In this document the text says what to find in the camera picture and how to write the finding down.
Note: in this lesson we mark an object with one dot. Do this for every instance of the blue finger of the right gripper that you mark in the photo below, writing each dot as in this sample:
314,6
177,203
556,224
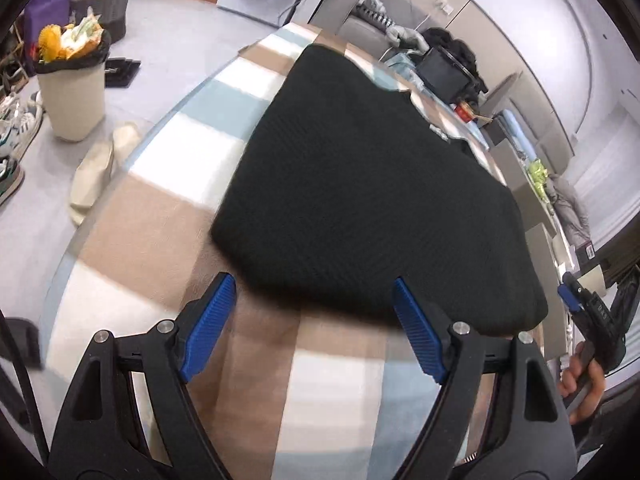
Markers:
570,291

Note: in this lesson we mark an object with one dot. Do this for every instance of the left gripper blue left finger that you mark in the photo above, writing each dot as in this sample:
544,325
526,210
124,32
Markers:
200,324

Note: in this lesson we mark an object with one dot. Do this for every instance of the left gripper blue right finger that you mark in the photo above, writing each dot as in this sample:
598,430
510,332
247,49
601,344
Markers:
426,328

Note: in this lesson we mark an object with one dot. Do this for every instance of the black textured sweater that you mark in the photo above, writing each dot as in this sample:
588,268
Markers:
343,187

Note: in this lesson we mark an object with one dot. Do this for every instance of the pile of black clothes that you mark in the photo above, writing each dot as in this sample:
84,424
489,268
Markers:
440,37

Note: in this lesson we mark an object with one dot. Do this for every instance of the grey bedside cabinet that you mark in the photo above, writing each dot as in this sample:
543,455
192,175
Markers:
546,243

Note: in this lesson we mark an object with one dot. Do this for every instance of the checkered table cloth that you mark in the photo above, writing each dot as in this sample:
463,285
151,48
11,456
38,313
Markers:
289,392

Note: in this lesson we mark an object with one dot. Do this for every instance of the yellow green toy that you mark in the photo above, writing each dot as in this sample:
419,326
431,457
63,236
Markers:
538,176

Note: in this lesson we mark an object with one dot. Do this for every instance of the beige slippers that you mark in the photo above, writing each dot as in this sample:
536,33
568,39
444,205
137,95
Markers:
96,170

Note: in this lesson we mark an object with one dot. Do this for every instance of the bed with grey headboard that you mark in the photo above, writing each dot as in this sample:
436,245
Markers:
522,114

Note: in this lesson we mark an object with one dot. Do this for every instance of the red bowl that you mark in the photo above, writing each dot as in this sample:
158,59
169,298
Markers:
466,113

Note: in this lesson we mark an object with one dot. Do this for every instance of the cream trash bin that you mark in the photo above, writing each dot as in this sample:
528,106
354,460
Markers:
70,69

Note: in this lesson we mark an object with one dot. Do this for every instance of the white green sneakers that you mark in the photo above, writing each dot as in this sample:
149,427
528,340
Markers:
20,123

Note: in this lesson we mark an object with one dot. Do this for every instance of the wooden shoe rack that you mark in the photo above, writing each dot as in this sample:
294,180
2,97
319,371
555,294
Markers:
14,73

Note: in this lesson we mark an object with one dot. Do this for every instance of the grey sofa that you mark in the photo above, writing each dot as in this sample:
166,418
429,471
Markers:
366,24

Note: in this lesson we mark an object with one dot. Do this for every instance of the purple bag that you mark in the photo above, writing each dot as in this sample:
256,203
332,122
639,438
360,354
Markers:
40,13

